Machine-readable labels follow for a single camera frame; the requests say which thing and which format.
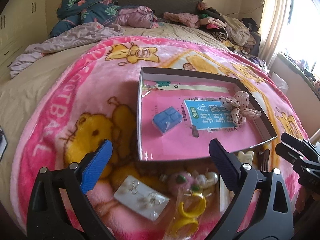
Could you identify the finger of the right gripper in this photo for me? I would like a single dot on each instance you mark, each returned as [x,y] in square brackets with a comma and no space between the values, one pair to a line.
[289,154]
[295,139]

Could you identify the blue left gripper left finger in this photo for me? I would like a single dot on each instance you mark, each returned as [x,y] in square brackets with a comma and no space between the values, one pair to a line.
[95,167]

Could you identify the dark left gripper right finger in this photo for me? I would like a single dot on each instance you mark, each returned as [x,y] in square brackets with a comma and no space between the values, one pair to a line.
[227,165]

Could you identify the earrings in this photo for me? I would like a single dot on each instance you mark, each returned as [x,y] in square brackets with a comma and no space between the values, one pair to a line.
[141,199]

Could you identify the yellow rings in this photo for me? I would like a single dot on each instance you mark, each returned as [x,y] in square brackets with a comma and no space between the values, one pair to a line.
[187,212]

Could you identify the clear plastic packet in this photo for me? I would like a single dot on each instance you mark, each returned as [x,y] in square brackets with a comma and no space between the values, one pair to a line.
[225,196]

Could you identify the pearl bead cluster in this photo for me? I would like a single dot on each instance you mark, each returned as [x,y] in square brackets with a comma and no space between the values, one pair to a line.
[206,180]

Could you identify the mauve hair comb clip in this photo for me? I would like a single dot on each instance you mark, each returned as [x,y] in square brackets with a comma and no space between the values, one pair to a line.
[263,158]

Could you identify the polka dot fabric bow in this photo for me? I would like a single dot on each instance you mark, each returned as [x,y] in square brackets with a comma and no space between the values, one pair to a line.
[238,107]

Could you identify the shallow cardboard box tray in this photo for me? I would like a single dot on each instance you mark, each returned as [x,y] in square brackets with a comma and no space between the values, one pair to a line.
[196,96]

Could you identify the blue square hair clip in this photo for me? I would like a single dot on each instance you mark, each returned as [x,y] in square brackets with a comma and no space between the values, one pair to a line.
[167,119]

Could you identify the pink cartoon fleece blanket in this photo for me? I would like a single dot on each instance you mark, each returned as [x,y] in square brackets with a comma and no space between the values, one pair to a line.
[96,99]

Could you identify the cream curtain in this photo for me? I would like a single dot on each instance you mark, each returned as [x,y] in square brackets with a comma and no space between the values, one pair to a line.
[273,22]

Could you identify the pile of clothes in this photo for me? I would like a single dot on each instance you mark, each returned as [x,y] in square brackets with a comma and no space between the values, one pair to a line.
[234,33]

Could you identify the pink crumpled garment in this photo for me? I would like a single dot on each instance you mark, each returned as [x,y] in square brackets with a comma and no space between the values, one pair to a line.
[137,17]

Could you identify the navy floral quilt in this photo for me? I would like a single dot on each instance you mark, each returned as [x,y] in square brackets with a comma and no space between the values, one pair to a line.
[72,13]

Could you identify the cream wardrobe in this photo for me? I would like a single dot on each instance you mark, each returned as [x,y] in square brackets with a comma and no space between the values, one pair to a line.
[23,22]

